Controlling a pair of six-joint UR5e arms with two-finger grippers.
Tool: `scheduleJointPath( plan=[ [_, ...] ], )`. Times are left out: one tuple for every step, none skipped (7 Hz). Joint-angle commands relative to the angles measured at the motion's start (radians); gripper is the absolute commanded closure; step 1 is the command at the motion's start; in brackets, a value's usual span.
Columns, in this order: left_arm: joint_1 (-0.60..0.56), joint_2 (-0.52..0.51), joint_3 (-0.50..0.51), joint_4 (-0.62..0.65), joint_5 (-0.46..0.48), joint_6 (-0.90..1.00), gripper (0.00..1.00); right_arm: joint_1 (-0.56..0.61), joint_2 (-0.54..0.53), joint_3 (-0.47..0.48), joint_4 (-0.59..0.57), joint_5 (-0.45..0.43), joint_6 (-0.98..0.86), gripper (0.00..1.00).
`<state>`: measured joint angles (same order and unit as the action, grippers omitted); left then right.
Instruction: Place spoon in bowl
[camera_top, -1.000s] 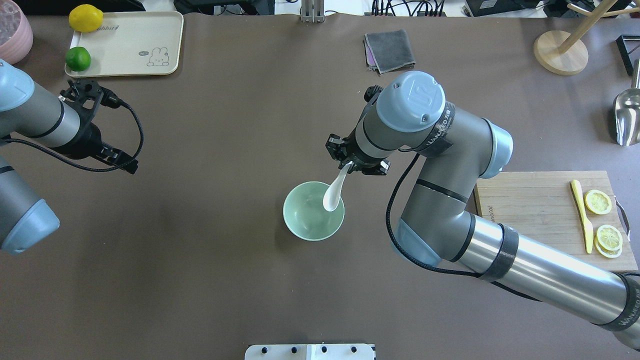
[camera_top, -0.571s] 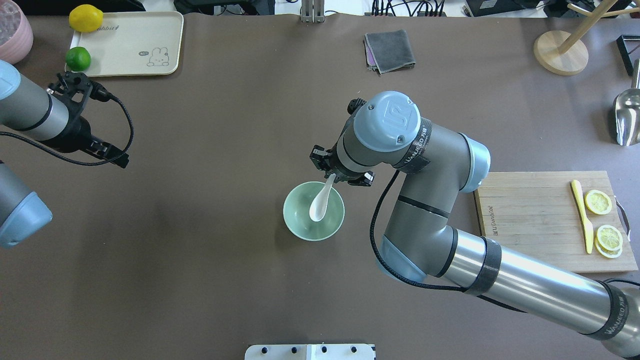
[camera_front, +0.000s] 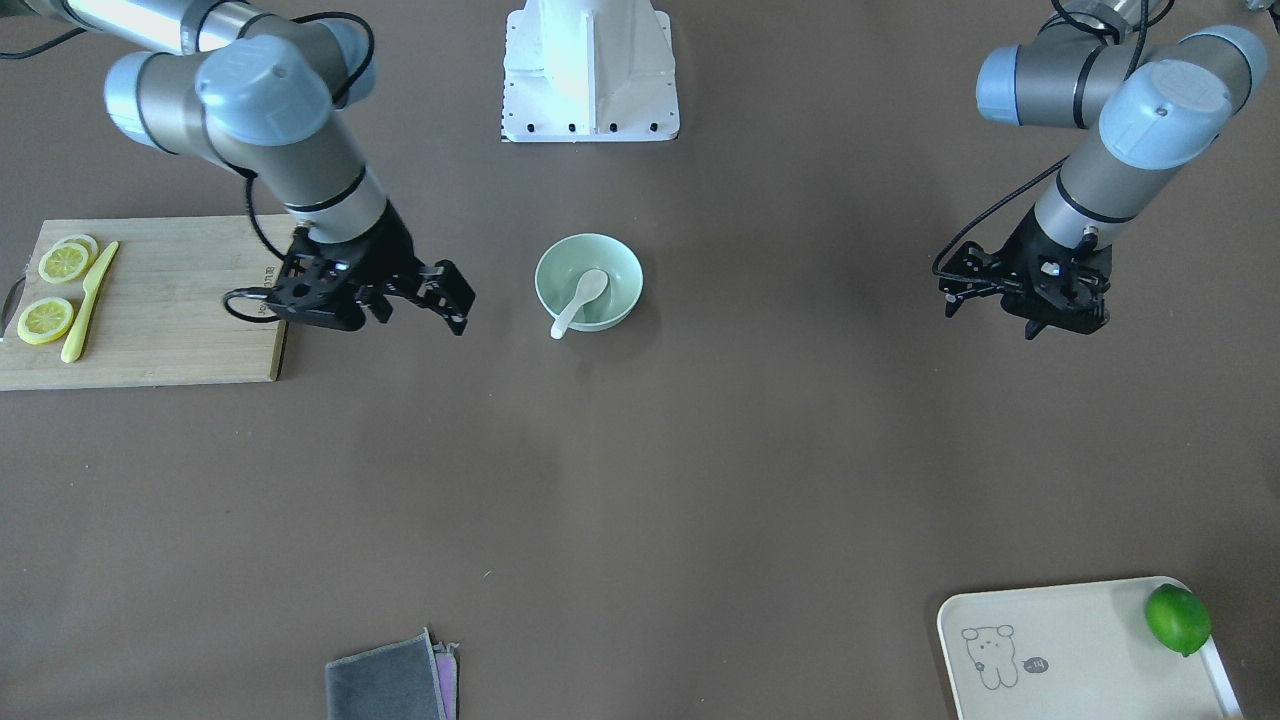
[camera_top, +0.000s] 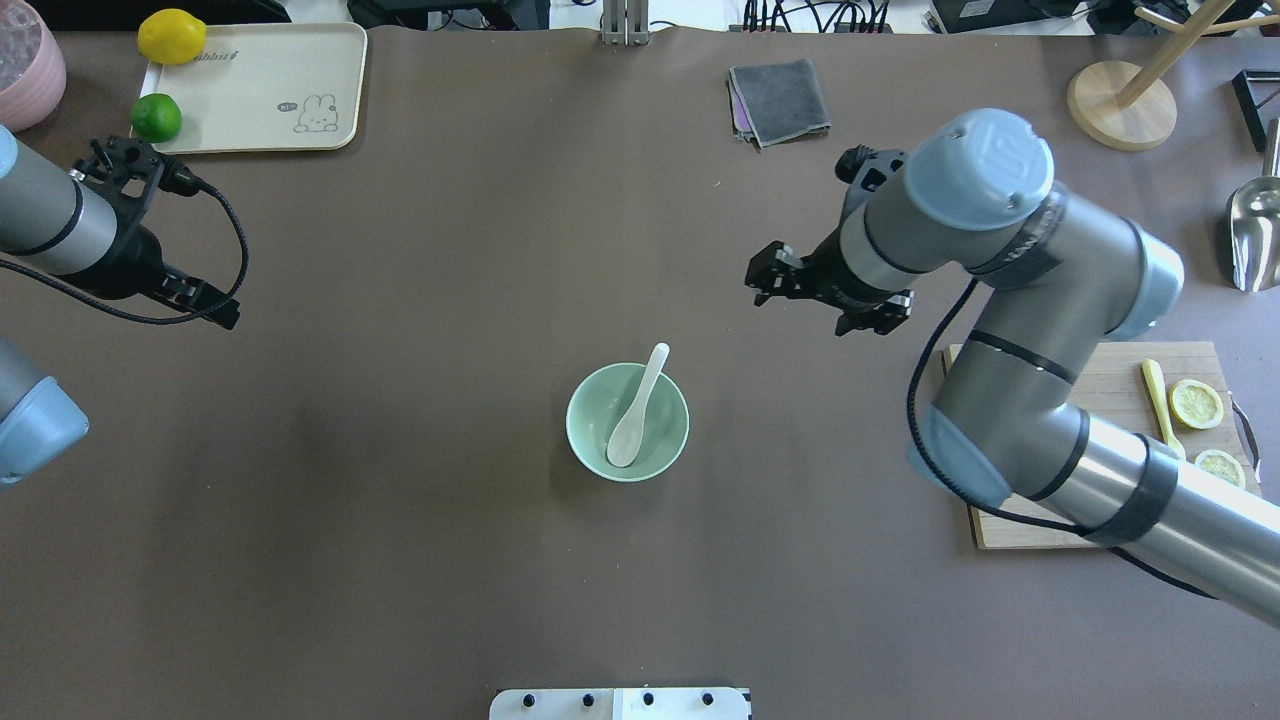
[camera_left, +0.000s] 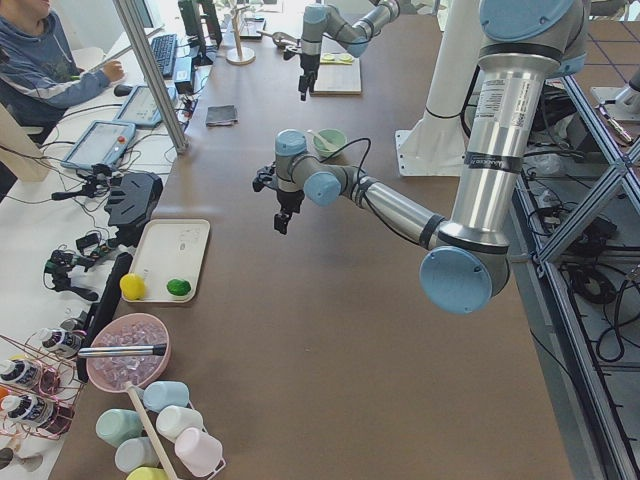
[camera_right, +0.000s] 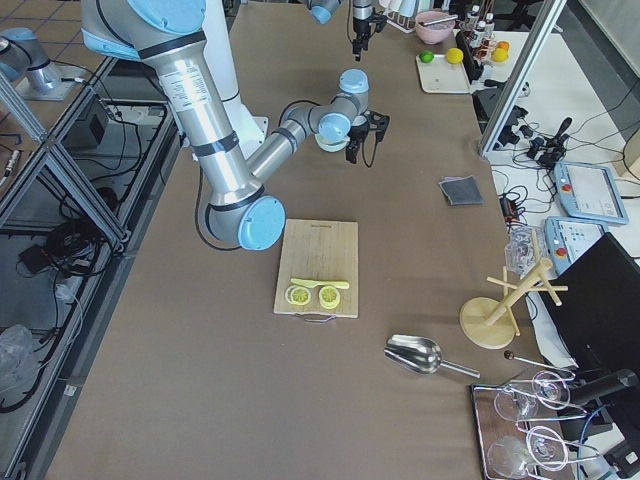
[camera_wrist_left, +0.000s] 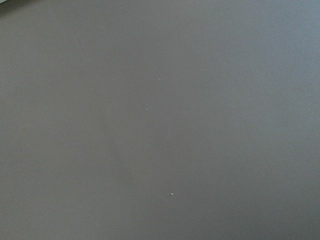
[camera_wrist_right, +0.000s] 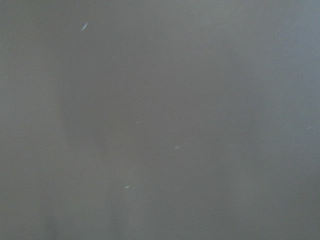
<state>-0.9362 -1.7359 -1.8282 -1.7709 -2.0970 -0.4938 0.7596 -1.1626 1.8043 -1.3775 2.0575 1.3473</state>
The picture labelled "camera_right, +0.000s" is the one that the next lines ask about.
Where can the blue teach pendant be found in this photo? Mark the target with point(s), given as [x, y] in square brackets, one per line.
[569, 238]
[588, 191]

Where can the wine glass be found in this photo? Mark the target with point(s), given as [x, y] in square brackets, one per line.
[532, 399]
[539, 454]

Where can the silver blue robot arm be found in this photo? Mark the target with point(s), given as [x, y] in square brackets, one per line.
[170, 37]
[323, 11]

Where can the lemon slice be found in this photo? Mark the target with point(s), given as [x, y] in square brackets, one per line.
[301, 296]
[329, 297]

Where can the upper lemon slice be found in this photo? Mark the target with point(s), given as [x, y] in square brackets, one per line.
[329, 297]

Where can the clear plastic container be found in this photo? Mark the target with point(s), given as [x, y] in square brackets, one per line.
[520, 250]

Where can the wooden cup tree stand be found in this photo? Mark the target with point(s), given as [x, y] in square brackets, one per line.
[491, 323]

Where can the upper wine glass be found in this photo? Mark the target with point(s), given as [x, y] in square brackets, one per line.
[532, 399]

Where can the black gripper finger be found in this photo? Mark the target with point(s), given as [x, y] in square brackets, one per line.
[357, 51]

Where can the lower lemon slice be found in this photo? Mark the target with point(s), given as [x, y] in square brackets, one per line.
[301, 296]

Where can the bamboo cutting board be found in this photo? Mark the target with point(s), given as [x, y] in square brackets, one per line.
[319, 250]

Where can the yellow plastic knife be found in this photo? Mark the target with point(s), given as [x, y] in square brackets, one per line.
[310, 283]

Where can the bottom lemon slice underneath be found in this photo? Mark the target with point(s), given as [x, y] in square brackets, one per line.
[288, 293]

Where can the black wire glass rack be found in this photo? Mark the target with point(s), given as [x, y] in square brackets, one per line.
[589, 427]

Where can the green lime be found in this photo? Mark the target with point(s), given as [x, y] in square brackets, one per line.
[426, 56]

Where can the upper blue teach pendant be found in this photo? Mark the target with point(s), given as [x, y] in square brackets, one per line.
[588, 191]

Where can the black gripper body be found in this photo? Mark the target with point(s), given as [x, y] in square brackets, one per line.
[360, 21]
[356, 131]

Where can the lower blue teach pendant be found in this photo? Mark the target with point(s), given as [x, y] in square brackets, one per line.
[569, 238]

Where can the lower wine glass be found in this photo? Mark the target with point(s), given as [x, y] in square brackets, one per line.
[539, 454]

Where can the pink ribbed bowl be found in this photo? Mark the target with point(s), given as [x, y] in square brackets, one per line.
[433, 27]

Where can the yellow lemon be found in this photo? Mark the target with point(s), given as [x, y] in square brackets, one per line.
[454, 56]

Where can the aluminium frame post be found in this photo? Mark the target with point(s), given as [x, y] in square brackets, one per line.
[536, 39]

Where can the grey folded cloth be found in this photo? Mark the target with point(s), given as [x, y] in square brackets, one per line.
[461, 191]

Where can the cream rabbit tray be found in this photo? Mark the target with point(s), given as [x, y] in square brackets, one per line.
[441, 77]

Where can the light green bowl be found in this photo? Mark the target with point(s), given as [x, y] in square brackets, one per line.
[331, 146]

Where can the black monitor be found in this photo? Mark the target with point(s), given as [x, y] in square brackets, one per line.
[598, 320]

